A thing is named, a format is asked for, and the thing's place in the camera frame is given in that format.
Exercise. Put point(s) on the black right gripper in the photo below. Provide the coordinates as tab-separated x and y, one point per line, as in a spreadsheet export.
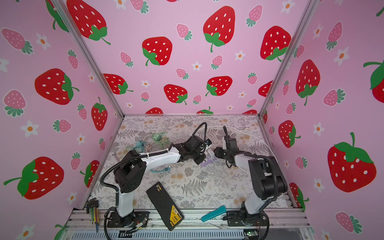
218	152

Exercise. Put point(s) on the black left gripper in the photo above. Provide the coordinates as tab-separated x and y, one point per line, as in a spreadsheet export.
199	160

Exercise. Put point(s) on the white charger plug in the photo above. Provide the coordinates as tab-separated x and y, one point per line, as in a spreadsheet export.
210	154

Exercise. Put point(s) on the purple power strip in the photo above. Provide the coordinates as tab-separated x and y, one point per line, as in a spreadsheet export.
208	161

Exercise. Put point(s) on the green plug adapter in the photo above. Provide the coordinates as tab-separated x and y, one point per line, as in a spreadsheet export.
157	137

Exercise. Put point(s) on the teal plug adapter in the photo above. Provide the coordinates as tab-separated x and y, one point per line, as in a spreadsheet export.
140	146

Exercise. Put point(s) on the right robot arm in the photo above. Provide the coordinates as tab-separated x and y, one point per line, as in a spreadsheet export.
267	179

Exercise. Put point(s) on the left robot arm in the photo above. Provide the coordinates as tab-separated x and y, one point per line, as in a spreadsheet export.
126	176

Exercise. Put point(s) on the teal plastic tool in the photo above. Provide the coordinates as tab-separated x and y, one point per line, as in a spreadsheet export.
213	214

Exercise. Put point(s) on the black rectangular device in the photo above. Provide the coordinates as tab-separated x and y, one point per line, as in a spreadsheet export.
169	212

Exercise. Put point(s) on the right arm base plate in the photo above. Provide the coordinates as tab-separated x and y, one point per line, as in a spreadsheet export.
243	219

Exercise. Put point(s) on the aluminium front rail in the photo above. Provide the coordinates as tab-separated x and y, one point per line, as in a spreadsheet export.
285	224

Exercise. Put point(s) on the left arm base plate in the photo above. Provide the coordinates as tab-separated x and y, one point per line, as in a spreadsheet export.
129	221

